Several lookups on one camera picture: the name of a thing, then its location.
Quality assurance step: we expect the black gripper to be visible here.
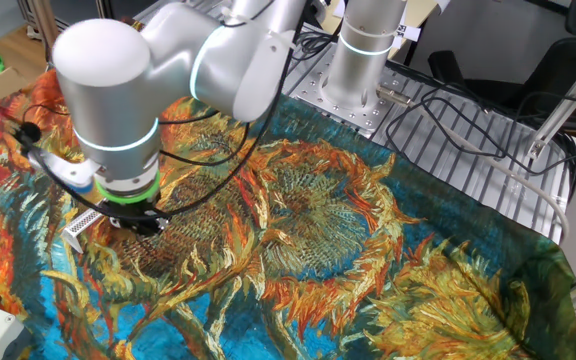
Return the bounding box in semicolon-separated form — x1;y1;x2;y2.
109;202;170;237

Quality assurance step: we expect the clear triangular stand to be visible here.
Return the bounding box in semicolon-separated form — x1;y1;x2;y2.
61;207;105;254

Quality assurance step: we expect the sunflower painting tablecloth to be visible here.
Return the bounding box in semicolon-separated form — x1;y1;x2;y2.
0;18;576;360

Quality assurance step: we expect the white printed tag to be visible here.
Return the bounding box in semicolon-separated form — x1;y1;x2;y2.
391;22;422;44

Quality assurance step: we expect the beige wooden board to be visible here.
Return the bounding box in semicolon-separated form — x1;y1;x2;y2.
402;0;444;56

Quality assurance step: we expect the black office chair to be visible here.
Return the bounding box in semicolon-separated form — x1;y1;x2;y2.
427;0;576;177

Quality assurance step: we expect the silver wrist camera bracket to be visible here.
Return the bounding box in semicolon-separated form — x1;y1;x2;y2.
26;149;102;194

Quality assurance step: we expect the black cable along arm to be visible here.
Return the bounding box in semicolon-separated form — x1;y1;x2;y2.
15;0;349;224

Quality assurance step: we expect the aluminium frame post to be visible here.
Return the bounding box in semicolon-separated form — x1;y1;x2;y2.
525;49;576;161
30;0;68;70

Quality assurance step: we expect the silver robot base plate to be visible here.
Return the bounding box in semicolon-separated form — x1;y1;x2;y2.
287;42;419;139

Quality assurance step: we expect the grey cable with metal plug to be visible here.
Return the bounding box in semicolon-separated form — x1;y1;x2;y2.
376;84;571;245

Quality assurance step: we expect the black cable bundle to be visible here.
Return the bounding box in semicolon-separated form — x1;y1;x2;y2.
385;89;576;176

